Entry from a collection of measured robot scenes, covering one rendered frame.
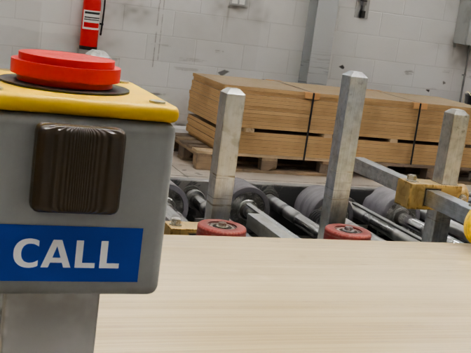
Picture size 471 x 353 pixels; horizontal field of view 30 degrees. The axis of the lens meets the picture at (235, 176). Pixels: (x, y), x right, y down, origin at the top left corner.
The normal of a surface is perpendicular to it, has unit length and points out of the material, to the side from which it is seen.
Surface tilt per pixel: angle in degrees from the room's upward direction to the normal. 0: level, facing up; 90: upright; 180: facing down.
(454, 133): 90
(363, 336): 0
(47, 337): 90
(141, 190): 90
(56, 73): 90
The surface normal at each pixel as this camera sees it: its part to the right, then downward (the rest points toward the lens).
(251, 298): 0.13, -0.97
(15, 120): 0.37, -0.04
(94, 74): 0.65, 0.23
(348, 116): 0.34, 0.22
